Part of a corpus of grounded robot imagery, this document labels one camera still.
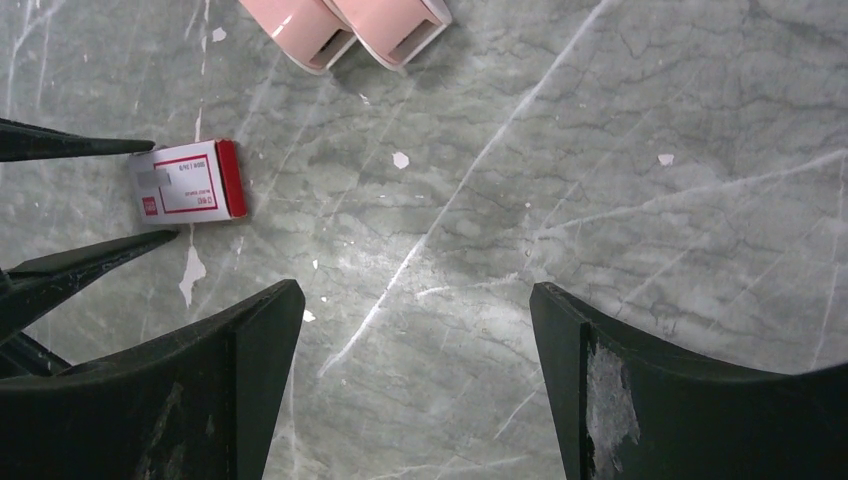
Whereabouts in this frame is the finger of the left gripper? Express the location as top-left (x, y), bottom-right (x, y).
top-left (1, 230), bottom-right (179, 343)
top-left (1, 118), bottom-right (155, 163)

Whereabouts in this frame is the pink stapler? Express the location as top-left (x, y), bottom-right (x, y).
top-left (240, 0), bottom-right (357, 75)
top-left (326, 0), bottom-right (453, 72)

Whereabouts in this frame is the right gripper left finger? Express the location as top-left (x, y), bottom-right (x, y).
top-left (1, 280), bottom-right (305, 479)

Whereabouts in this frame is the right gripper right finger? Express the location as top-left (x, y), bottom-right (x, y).
top-left (529, 282), bottom-right (847, 479)

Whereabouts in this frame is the red white staple box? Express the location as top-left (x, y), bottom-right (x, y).
top-left (127, 139), bottom-right (248, 225)

